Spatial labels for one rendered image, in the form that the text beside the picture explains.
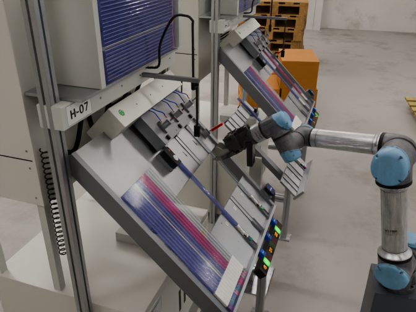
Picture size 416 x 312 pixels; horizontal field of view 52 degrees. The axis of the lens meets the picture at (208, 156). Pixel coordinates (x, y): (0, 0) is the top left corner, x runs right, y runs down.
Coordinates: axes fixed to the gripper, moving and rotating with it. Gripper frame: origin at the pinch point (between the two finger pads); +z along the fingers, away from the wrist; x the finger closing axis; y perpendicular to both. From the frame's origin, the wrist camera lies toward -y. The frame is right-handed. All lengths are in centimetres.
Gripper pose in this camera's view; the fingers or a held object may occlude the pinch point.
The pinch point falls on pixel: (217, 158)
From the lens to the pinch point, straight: 181.1
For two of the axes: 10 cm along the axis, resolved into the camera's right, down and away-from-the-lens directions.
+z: -7.7, 3.9, 5.0
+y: -5.5, -8.1, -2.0
